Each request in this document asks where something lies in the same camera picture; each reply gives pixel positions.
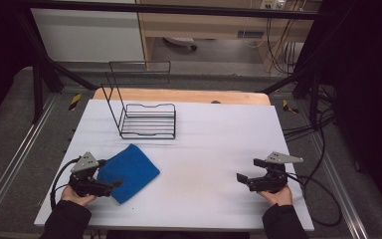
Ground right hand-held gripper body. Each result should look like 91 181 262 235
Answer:
248 151 304 194

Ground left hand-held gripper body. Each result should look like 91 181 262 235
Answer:
69 151 113 198

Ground blue towel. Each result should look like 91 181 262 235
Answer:
96 143 161 205

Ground black wire rack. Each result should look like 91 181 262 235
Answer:
100 61 177 140

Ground person's right hand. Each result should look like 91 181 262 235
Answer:
258 184 293 207

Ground person's left hand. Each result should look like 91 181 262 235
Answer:
60 184 97 207

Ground white table mat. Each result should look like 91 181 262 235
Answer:
34 99 315 232

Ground yellow black tape strip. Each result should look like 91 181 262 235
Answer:
68 93 84 112
282 99 300 115

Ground white cabinet panel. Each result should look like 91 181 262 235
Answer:
30 7 146 64

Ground black curtain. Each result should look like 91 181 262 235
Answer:
0 0 39 133
294 0 382 227

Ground white chair base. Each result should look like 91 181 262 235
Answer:
162 36 199 52

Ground wooden desk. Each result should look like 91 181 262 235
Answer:
134 0 323 73

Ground white power strip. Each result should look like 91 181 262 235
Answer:
260 0 287 10

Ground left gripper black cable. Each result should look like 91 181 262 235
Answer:
50 156 82 211

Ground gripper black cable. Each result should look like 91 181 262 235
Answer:
286 171 343 228
50 156 82 211

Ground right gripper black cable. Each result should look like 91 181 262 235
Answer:
286 171 343 228

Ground black floor cables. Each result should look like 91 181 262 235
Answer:
282 84 338 141

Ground aluminium rail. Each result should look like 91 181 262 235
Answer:
0 94 60 227
306 128 370 239

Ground hanging cable bundle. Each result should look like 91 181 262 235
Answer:
266 17 301 75

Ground black metal frame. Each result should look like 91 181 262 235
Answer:
13 0 332 125

